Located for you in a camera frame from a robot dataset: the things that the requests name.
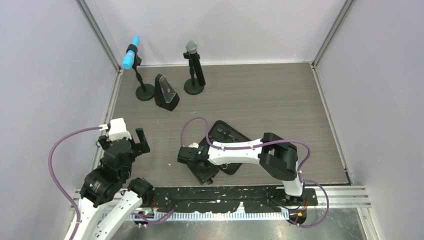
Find right black mic stand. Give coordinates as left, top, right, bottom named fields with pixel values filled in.
left=183, top=52, right=204, bottom=95

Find black zip tool case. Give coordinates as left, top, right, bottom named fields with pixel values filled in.
left=198, top=120, right=260, bottom=176

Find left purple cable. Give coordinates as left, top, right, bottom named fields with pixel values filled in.
left=47, top=125, right=109, bottom=240

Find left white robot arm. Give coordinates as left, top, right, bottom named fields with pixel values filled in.
left=65, top=127, right=154, bottom=240

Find black mic stand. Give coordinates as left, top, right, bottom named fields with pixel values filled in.
left=183, top=52, right=204, bottom=95
left=132, top=55, right=155, bottom=101

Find black metronome clear cover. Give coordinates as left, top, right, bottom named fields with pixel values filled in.
left=154, top=74, right=180, bottom=112

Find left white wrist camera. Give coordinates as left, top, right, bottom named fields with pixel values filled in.
left=98, top=118, right=133, bottom=141

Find left black mic stand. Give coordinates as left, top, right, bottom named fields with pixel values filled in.
left=132, top=55, right=155, bottom=101

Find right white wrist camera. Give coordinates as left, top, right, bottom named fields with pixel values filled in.
left=188, top=142, right=199, bottom=149

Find blue microphone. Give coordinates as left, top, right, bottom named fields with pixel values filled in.
left=122, top=35, right=142, bottom=70

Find grey black microphone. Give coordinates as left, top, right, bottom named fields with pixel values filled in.
left=186, top=40, right=206, bottom=87

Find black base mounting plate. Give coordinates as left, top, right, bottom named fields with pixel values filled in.
left=141, top=185, right=318, bottom=214

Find aluminium frame rail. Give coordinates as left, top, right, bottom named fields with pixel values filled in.
left=74, top=186, right=371, bottom=224

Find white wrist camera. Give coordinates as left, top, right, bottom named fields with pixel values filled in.
left=188, top=142, right=199, bottom=149
left=98, top=118, right=133, bottom=141

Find black hair clip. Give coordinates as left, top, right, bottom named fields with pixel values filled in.
left=217, top=128, right=239, bottom=143

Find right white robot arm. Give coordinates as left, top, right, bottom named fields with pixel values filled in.
left=177, top=132, right=306, bottom=205

